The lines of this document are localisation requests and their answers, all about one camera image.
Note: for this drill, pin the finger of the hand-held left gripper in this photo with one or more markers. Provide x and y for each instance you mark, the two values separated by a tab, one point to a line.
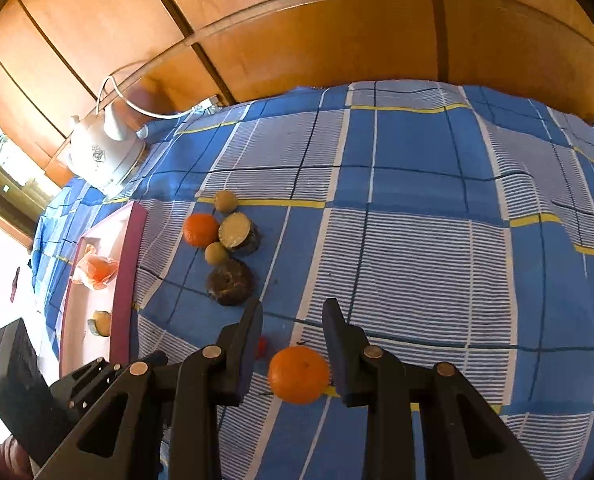
89	380

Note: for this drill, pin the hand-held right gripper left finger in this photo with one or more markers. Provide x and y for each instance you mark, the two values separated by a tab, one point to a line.
248	345

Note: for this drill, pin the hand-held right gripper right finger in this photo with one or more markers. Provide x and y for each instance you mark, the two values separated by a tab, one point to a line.
333	340

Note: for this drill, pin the red cherry tomato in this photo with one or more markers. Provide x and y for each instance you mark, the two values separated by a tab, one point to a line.
262	349

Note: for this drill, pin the orange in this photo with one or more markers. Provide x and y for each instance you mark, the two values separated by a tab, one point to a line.
201	230
298	375

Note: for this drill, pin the dark brown round fruit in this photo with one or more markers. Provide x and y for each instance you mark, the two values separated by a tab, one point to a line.
228	282

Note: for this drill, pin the white tray with pink rim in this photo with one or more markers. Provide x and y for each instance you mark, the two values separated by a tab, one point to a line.
124	285

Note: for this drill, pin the person's left hand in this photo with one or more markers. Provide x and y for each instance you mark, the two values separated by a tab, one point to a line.
7	462

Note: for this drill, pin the cut dark-skinned fruit piece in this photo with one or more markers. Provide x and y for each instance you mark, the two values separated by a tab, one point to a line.
100	323

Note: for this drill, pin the blue plaid bed sheet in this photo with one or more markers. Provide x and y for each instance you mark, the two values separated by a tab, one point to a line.
402	260

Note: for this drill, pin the orange pink food on tray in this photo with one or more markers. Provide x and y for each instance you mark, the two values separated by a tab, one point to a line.
96	268

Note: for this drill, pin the white electric kettle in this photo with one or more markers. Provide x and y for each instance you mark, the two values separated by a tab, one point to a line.
102	160

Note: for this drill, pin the white power socket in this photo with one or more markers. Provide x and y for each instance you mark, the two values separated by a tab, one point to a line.
207	105

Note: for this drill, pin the wooden wardrobe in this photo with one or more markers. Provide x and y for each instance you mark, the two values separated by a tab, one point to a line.
327	35

